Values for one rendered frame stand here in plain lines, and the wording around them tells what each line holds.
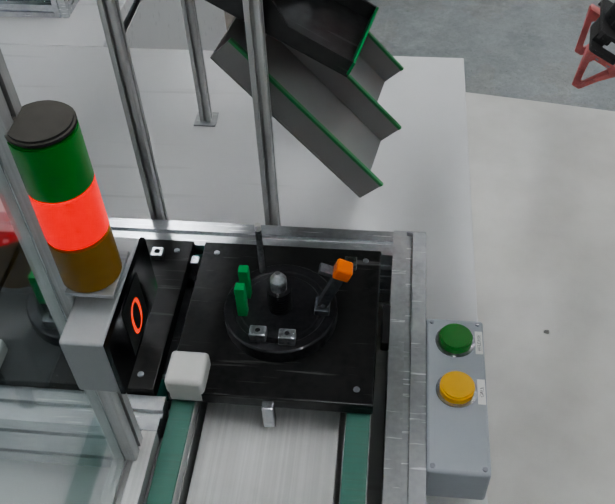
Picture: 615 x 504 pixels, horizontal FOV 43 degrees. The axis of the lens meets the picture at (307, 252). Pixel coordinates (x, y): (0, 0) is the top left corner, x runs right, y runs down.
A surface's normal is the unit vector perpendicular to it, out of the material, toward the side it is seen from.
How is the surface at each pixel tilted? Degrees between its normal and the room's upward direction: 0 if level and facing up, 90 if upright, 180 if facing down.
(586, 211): 0
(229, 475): 0
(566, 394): 0
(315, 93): 45
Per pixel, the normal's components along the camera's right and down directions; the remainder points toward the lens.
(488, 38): -0.04, -0.68
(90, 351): -0.11, 0.73
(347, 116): 0.65, -0.35
